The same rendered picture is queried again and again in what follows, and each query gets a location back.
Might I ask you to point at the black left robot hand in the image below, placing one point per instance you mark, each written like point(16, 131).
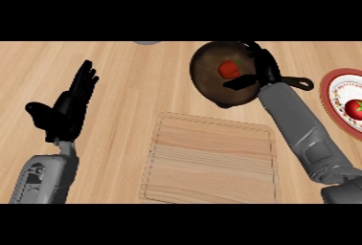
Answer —
point(68, 108)

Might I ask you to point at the grey rounded object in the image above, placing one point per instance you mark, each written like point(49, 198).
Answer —
point(146, 42)

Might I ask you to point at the red bell pepper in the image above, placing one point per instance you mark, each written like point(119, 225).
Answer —
point(227, 69)

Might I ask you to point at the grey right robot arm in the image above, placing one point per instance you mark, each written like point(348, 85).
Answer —
point(291, 121)

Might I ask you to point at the dark cast iron pan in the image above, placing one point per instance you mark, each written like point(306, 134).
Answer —
point(211, 75)

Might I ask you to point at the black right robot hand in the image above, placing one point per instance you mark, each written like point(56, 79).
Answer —
point(269, 68)

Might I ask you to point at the wooden cutting board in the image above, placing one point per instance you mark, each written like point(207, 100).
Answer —
point(211, 159)

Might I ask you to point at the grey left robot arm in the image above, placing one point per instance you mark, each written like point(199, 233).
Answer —
point(44, 178)

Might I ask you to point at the red rimmed patterned plate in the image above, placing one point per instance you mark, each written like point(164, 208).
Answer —
point(335, 95)

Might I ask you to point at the red tomato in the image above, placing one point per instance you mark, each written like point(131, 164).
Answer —
point(354, 110)

